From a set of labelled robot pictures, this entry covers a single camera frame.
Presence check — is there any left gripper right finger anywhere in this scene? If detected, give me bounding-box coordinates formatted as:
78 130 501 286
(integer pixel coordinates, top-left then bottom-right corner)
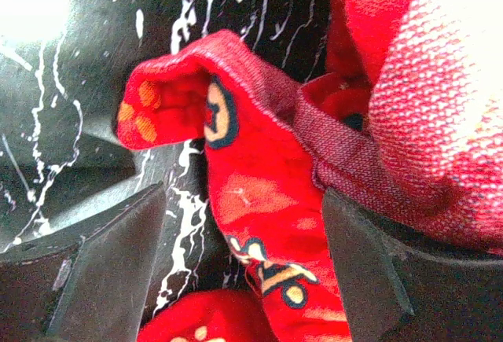
322 189 502 341

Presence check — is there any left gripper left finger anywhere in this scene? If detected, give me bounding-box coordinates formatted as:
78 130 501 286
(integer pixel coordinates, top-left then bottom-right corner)
1 183 166 341

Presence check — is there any red patterned pillowcase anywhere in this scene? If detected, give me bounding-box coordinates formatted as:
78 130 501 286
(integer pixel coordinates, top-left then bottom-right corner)
117 0 502 341

